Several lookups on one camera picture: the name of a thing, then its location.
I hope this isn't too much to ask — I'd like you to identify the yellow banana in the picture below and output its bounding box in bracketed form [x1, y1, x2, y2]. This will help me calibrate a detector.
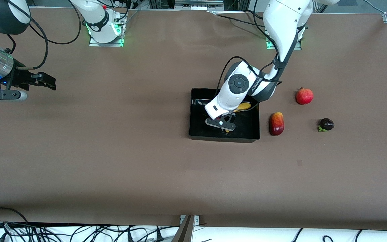
[223, 102, 252, 133]

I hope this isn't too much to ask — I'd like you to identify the black rectangular plastic box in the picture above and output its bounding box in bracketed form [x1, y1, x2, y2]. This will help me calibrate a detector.
[189, 88, 260, 143]

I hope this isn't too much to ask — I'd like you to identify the red yellow mango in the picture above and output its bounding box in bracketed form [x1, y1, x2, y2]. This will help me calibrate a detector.
[269, 112, 285, 136]

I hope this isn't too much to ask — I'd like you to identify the red pomegranate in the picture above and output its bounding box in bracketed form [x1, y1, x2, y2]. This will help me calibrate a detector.
[296, 87, 314, 105]

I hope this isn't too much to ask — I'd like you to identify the brown table cover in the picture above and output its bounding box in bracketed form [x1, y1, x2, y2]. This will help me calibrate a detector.
[0, 7, 387, 231]

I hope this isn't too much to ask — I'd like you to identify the dark purple mangosteen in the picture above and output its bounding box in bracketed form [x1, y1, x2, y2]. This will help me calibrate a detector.
[318, 118, 335, 132]

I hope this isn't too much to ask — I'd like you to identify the white power strip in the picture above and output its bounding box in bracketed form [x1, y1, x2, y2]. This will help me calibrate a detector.
[174, 0, 225, 10]

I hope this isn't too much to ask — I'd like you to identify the aluminium profile bar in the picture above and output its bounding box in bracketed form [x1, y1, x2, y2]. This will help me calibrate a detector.
[171, 215, 195, 242]

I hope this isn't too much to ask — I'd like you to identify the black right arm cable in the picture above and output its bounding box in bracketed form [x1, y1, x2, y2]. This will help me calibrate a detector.
[5, 0, 81, 69]

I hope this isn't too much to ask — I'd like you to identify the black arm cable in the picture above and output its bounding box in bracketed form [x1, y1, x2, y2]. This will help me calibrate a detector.
[215, 30, 300, 98]
[5, 0, 81, 69]

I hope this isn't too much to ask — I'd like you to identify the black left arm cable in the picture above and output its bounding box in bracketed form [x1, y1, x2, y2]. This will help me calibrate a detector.
[215, 30, 300, 98]

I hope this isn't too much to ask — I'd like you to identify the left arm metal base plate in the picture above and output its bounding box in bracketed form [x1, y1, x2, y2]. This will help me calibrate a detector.
[266, 20, 302, 51]

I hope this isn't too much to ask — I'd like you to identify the small metal bracket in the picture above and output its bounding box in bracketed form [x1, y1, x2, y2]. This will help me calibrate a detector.
[179, 215, 200, 225]

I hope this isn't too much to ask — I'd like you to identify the black looped floor cable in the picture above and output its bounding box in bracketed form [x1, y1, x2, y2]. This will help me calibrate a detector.
[0, 207, 29, 225]

